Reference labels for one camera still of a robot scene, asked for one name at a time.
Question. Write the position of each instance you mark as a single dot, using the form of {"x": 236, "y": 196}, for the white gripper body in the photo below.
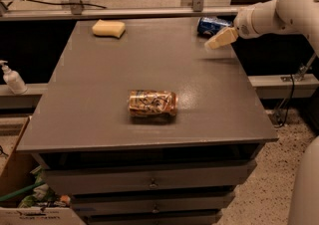
{"x": 244, "y": 24}

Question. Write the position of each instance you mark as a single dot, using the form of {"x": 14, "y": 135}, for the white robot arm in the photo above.
{"x": 285, "y": 17}

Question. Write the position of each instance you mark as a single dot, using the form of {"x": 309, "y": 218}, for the yellow sponge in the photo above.
{"x": 109, "y": 28}

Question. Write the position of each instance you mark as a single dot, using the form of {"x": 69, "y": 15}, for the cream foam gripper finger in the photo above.
{"x": 223, "y": 37}

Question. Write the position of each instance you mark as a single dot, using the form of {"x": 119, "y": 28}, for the blue pepsi can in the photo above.
{"x": 211, "y": 25}

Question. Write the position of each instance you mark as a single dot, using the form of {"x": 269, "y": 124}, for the cardboard box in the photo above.
{"x": 16, "y": 179}

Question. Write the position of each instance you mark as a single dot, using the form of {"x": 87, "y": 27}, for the grey drawer cabinet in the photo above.
{"x": 147, "y": 170}

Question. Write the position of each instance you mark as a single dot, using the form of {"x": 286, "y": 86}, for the white pump bottle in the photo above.
{"x": 13, "y": 80}

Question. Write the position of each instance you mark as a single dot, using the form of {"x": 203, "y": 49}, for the crushed orange drink can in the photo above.
{"x": 152, "y": 103}

